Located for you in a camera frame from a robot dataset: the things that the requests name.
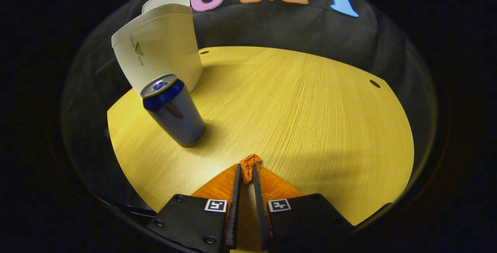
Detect orange paper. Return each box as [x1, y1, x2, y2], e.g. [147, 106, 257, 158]
[240, 154, 262, 184]

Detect white desktop garbage bin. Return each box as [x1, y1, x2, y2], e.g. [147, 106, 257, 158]
[111, 0, 203, 95]

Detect blue pop can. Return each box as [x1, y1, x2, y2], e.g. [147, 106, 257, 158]
[141, 73, 206, 147]

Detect wooden desktop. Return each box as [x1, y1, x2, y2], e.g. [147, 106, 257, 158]
[107, 46, 415, 253]

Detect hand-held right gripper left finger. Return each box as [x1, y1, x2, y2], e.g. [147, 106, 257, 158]
[147, 163, 242, 253]

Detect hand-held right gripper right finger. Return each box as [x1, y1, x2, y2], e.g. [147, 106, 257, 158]
[252, 163, 355, 251]

